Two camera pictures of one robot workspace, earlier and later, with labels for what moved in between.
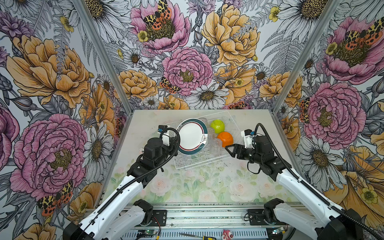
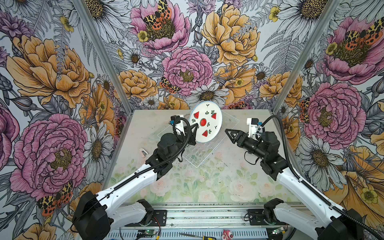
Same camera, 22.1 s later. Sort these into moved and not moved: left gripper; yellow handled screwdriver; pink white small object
Moved: left gripper
Not moved: yellow handled screwdriver; pink white small object
